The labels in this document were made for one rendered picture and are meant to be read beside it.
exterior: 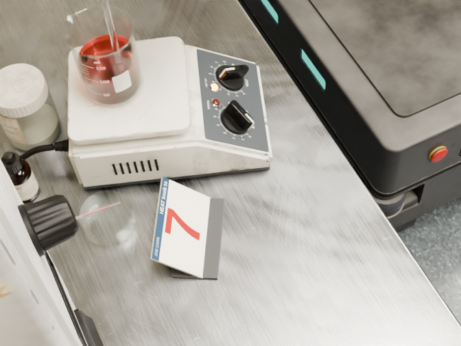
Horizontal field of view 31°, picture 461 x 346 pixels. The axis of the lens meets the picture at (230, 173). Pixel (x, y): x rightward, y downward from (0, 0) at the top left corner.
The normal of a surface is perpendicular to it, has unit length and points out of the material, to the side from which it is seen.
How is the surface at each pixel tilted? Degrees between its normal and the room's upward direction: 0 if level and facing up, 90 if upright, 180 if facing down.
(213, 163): 90
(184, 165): 90
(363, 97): 0
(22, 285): 90
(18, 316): 90
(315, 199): 0
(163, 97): 0
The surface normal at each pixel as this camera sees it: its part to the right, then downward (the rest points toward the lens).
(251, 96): 0.45, -0.52
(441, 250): -0.05, -0.54
